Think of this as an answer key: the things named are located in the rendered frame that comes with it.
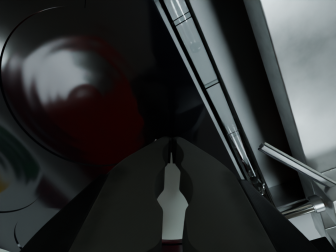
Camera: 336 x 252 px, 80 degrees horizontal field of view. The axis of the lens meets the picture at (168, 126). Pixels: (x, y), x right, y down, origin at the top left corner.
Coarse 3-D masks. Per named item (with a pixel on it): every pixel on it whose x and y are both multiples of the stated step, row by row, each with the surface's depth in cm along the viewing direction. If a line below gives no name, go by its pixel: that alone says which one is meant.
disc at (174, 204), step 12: (168, 168) 15; (168, 180) 15; (168, 192) 16; (180, 192) 16; (168, 204) 17; (180, 204) 17; (168, 216) 17; (180, 216) 17; (168, 228) 18; (180, 228) 18
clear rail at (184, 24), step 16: (160, 0) 10; (176, 0) 10; (176, 16) 10; (192, 16) 10; (176, 32) 11; (192, 32) 10; (208, 48) 11; (192, 64) 11; (208, 64) 11; (208, 80) 12; (208, 96) 12; (224, 96) 12; (224, 112) 12; (224, 128) 13; (240, 128) 13; (240, 144) 14; (240, 160) 14; (256, 160) 15
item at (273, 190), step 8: (280, 184) 26; (288, 184) 25; (296, 184) 25; (272, 192) 26; (280, 192) 25; (288, 192) 25; (296, 192) 24; (280, 200) 24; (288, 200) 24; (296, 200) 23
